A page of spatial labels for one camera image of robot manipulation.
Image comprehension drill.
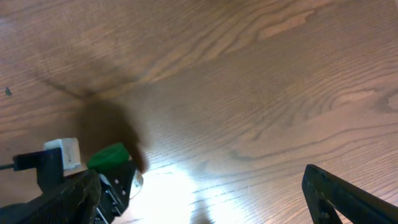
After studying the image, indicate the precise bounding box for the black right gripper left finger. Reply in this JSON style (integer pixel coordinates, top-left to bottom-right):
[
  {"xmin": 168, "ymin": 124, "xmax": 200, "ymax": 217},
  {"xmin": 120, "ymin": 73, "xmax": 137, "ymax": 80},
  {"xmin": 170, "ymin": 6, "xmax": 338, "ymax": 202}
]
[{"xmin": 1, "ymin": 170, "xmax": 101, "ymax": 224}]

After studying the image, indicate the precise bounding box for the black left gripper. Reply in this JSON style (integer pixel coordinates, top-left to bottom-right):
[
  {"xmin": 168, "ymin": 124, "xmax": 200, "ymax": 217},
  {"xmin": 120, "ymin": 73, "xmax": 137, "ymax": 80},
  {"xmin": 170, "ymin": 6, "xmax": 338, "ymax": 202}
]
[{"xmin": 1, "ymin": 148, "xmax": 130, "ymax": 223}]

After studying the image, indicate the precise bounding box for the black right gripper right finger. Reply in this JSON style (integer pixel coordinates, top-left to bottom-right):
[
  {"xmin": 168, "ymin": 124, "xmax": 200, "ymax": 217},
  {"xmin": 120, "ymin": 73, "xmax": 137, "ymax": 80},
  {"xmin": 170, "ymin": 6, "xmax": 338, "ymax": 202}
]
[{"xmin": 302, "ymin": 164, "xmax": 397, "ymax": 224}]

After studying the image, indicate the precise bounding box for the green lid cream jar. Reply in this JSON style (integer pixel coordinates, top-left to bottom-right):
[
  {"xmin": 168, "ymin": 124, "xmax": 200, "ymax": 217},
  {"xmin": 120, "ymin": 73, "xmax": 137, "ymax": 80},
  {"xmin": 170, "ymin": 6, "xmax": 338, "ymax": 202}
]
[{"xmin": 86, "ymin": 142, "xmax": 144, "ymax": 199}]

